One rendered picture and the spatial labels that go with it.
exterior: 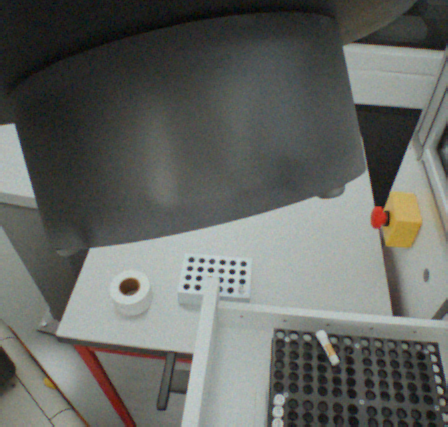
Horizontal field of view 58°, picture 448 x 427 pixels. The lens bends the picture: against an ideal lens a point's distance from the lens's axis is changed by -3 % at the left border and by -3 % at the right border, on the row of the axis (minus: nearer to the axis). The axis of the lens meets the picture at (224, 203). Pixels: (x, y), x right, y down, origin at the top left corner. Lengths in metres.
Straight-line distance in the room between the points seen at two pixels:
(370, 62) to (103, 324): 0.85
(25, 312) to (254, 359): 1.27
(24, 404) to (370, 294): 0.93
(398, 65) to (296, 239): 0.53
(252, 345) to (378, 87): 0.76
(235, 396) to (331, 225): 0.43
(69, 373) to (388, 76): 1.36
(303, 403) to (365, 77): 0.82
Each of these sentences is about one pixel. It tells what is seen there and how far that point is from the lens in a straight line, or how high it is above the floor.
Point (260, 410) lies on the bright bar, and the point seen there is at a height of 0.85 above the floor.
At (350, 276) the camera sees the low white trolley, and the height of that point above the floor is 0.76.
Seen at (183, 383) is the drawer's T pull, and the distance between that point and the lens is 0.55.
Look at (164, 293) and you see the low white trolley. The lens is 0.78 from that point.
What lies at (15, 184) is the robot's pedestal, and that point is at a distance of 1.07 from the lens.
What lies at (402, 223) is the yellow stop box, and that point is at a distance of 0.74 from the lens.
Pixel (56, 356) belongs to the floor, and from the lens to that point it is 1.66.
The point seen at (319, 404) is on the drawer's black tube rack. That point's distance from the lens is 0.59.
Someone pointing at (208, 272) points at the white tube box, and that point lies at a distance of 0.76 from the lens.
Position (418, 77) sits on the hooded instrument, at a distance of 1.18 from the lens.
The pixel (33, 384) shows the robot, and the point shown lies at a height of 0.28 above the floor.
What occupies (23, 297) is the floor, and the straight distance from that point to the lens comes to 1.83.
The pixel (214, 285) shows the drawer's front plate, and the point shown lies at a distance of 0.59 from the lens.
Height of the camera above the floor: 1.42
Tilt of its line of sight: 47 degrees down
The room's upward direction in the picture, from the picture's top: straight up
